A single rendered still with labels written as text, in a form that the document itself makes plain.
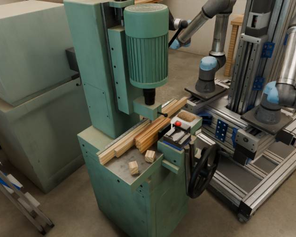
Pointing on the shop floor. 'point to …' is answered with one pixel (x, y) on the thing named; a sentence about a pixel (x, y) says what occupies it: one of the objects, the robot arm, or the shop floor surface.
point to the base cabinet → (140, 202)
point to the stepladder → (28, 203)
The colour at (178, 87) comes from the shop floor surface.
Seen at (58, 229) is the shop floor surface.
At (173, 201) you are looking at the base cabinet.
